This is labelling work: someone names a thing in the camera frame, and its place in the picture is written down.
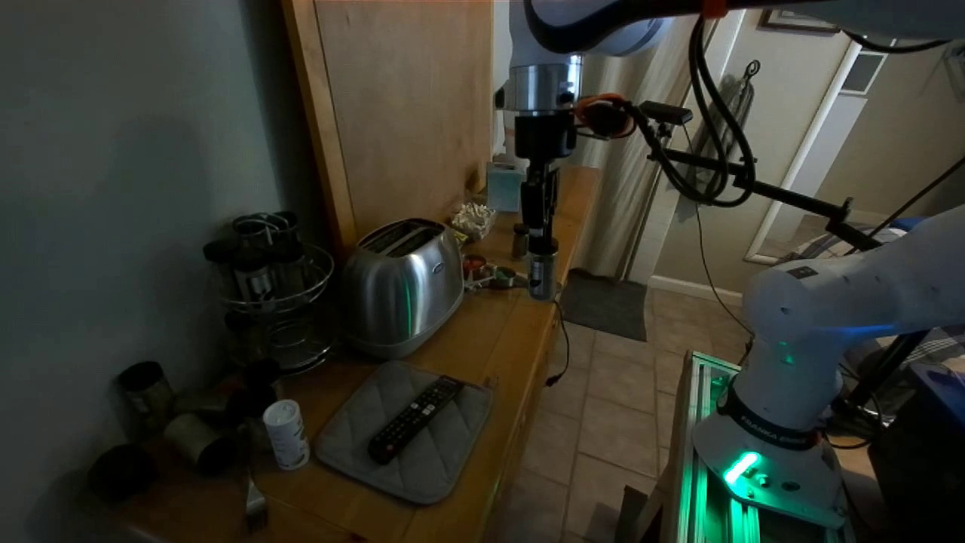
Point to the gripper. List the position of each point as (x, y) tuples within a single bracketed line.
[(544, 136)]

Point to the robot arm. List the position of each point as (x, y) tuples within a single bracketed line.
[(822, 302)]

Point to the small dark spice bottle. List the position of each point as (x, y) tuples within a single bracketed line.
[(519, 243)]

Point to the spice bottle with silver label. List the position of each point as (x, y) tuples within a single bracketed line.
[(542, 275)]

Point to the dark-capped spice bottle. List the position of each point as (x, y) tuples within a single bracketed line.
[(289, 260), (254, 275), (220, 268)]

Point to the white spice shaker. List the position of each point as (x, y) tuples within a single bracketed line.
[(286, 437)]

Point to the blue tissue box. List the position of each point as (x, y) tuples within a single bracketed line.
[(503, 188)]

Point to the basket of small white items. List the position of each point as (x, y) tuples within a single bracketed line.
[(473, 220)]

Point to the bunch of measuring cups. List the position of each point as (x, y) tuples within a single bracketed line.
[(490, 273)]

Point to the beige curtain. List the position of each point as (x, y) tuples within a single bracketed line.
[(633, 204)]

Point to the dark door mat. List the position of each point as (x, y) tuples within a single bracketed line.
[(605, 305)]

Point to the silver toaster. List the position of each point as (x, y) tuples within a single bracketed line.
[(399, 290)]

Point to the black remote control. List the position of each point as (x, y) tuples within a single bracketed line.
[(413, 418)]

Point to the grey quilted pot holder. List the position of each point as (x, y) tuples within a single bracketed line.
[(422, 460)]

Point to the framed picture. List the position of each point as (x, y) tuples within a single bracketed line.
[(798, 21)]

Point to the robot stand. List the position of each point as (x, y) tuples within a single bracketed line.
[(697, 483)]

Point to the camera on mount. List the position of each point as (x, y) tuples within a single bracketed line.
[(754, 185)]

